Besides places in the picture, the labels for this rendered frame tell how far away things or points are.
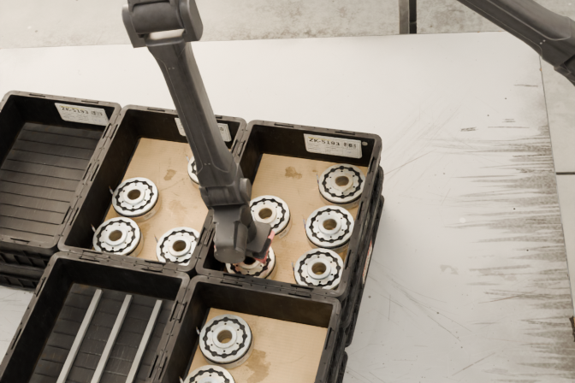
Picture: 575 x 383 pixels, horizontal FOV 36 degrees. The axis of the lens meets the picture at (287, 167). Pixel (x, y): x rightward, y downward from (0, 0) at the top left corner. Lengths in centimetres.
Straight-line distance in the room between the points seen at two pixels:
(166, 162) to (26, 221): 34
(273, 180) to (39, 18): 207
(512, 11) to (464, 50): 100
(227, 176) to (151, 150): 56
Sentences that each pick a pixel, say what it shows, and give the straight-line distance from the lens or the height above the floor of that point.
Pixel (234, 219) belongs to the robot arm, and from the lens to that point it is 161.
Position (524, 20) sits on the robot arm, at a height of 143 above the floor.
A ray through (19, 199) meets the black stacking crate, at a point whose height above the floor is 83.
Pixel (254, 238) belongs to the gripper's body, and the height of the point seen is 96.
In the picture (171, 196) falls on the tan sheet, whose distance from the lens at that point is 199.
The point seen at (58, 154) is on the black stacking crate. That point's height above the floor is 83.
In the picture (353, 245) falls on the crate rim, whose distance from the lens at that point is 173.
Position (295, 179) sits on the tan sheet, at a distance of 196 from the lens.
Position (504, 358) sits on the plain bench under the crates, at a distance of 188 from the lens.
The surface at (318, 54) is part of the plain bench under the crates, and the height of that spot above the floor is 70.
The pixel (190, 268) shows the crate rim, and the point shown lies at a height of 93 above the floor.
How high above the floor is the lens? 239
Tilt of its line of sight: 52 degrees down
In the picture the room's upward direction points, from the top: 11 degrees counter-clockwise
